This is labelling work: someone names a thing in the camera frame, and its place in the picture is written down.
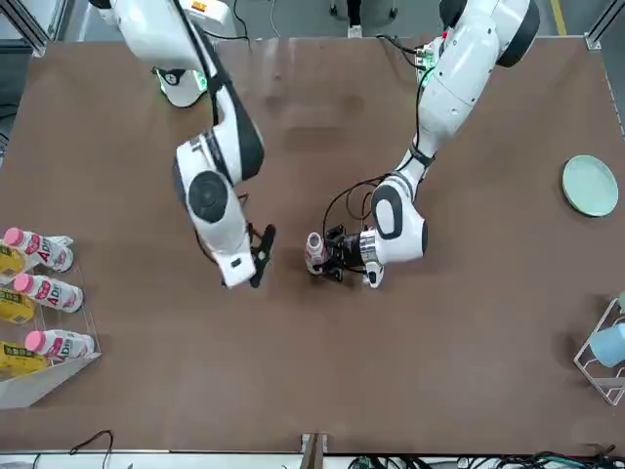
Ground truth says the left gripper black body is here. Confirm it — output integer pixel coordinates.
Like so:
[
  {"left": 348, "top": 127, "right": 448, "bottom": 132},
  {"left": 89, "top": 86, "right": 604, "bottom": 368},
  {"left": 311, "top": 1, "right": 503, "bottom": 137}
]
[{"left": 338, "top": 232, "right": 364, "bottom": 271}]

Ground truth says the white pink-label drink bottle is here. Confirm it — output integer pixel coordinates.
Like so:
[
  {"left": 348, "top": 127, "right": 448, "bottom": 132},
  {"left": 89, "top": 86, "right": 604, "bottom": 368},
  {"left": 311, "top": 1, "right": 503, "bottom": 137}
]
[{"left": 305, "top": 231, "right": 329, "bottom": 276}]

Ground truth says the white drink bottle pink cap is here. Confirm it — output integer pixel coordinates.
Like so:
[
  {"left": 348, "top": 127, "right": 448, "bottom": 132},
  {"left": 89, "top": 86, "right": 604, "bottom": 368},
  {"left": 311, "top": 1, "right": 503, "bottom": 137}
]
[
  {"left": 2, "top": 227, "right": 75, "bottom": 274},
  {"left": 12, "top": 273, "right": 85, "bottom": 314},
  {"left": 23, "top": 329, "right": 97, "bottom": 362}
]

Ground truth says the person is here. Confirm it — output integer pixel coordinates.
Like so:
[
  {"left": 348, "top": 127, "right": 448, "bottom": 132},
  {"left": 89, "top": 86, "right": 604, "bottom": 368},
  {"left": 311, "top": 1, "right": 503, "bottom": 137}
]
[{"left": 345, "top": 0, "right": 365, "bottom": 39}]

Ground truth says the office chair base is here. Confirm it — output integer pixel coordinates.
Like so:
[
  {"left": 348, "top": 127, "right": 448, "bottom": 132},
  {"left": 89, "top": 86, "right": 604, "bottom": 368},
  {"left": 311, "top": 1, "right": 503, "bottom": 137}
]
[{"left": 329, "top": 0, "right": 399, "bottom": 23}]

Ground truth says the clear acrylic stepped shelf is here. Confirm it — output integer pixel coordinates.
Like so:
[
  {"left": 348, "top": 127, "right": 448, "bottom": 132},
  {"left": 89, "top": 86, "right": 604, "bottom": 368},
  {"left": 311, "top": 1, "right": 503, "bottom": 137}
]
[{"left": 0, "top": 234, "right": 104, "bottom": 410}]

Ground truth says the white control box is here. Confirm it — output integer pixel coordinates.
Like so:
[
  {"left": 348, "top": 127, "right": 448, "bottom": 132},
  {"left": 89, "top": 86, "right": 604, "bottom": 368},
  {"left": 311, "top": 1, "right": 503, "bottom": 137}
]
[{"left": 178, "top": 0, "right": 236, "bottom": 39}]

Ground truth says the pale green plate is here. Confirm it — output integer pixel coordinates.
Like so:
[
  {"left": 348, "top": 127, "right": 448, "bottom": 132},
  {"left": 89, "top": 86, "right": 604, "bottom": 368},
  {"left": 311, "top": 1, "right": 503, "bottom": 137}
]
[{"left": 561, "top": 154, "right": 620, "bottom": 219}]

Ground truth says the pale blue cup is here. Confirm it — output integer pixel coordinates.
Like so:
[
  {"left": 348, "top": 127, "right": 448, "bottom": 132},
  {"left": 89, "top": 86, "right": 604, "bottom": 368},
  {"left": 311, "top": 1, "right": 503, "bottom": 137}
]
[{"left": 589, "top": 321, "right": 625, "bottom": 368}]

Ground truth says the aluminium frame post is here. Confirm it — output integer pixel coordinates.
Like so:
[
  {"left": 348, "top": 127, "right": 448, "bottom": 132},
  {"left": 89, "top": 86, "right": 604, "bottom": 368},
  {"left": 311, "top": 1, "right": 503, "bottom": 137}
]
[
  {"left": 583, "top": 21, "right": 625, "bottom": 53},
  {"left": 300, "top": 432, "right": 329, "bottom": 469},
  {"left": 0, "top": 0, "right": 56, "bottom": 59}
]

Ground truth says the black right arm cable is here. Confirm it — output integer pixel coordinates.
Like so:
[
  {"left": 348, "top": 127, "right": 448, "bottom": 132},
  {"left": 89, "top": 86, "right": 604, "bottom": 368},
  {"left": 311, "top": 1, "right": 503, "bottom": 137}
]
[{"left": 170, "top": 0, "right": 224, "bottom": 128}]

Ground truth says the wire cup rack wooden handle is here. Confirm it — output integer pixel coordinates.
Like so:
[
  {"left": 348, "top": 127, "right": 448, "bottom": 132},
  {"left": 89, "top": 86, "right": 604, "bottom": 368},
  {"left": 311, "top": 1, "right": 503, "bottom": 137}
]
[{"left": 573, "top": 292, "right": 625, "bottom": 406}]

